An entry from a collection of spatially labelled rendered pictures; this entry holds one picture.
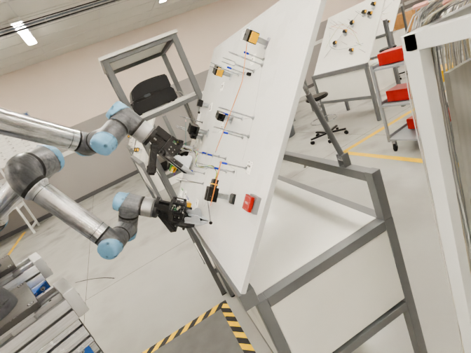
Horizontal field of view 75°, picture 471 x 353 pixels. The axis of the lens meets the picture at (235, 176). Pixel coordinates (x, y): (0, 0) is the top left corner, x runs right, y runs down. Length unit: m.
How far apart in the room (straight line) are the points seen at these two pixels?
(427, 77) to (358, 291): 0.87
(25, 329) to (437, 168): 1.06
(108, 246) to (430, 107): 0.99
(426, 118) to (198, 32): 8.81
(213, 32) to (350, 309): 8.72
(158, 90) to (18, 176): 1.18
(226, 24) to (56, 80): 4.69
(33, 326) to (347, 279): 1.00
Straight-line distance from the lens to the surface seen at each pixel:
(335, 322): 1.31
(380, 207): 1.23
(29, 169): 1.21
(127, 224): 1.24
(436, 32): 0.62
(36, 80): 8.70
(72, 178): 8.66
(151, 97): 2.14
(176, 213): 1.18
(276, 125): 1.00
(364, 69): 4.94
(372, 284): 1.34
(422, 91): 0.65
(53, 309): 1.07
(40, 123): 1.12
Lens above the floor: 1.50
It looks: 18 degrees down
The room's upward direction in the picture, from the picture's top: 23 degrees counter-clockwise
